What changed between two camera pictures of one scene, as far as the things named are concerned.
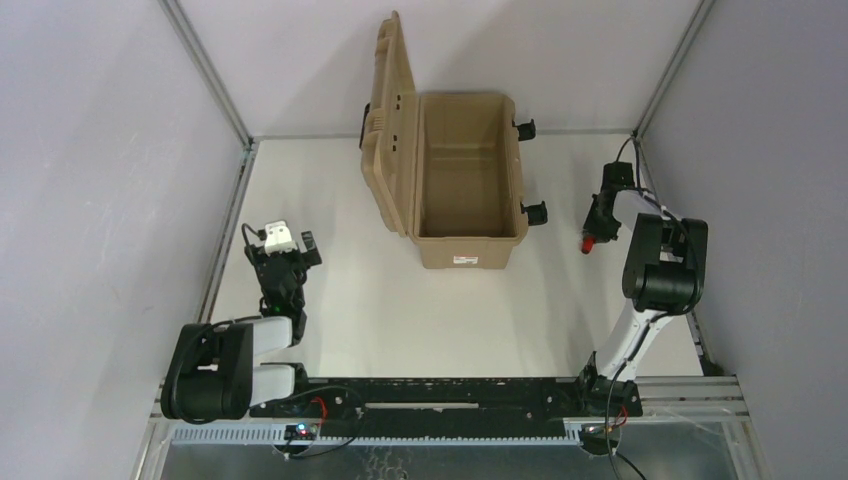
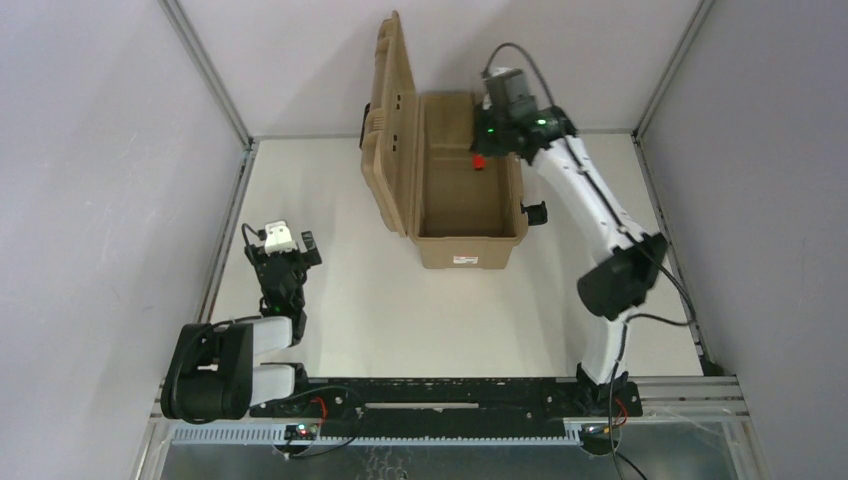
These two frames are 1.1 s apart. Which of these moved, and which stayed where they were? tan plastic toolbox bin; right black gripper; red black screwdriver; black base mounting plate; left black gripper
Moved: right black gripper; red black screwdriver
Stayed: black base mounting plate; tan plastic toolbox bin; left black gripper
